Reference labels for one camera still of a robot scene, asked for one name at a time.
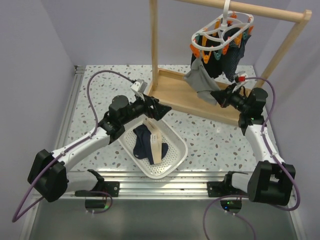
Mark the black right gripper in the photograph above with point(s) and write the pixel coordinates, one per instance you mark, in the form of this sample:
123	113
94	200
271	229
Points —
223	97

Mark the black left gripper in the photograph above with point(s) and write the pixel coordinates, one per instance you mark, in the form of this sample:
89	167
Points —
158	110

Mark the grey underwear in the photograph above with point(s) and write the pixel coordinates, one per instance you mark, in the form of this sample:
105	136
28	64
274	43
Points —
200	81

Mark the navy underwear with beige band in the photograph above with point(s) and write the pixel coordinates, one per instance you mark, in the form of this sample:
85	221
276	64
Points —
149	143

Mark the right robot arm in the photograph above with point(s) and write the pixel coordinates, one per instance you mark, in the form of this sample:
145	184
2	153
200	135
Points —
271	182

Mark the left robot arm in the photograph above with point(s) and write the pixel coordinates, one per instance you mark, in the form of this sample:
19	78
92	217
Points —
49	174

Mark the navy striped underwear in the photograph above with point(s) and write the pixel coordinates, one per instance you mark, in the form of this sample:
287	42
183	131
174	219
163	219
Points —
235	52

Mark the black underwear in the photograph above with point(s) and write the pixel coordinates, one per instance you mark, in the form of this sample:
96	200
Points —
210	60

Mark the white round clip hanger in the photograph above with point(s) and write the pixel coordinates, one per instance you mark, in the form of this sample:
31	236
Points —
215	30

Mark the wooden clothes rack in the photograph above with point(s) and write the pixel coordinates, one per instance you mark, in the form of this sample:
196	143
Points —
171	89

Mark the white perforated plastic basket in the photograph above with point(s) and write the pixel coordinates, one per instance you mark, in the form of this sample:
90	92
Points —
177	152

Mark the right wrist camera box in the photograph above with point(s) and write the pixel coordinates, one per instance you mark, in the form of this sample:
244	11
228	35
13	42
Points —
240	78

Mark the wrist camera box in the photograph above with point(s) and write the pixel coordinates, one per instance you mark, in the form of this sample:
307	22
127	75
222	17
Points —
138	87
240	78

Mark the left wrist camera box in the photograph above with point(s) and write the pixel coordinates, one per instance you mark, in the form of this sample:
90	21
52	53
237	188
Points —
138	87

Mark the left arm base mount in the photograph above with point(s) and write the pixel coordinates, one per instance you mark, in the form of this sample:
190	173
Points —
100	199

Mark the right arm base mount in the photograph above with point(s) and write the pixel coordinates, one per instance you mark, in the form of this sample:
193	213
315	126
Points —
217	189

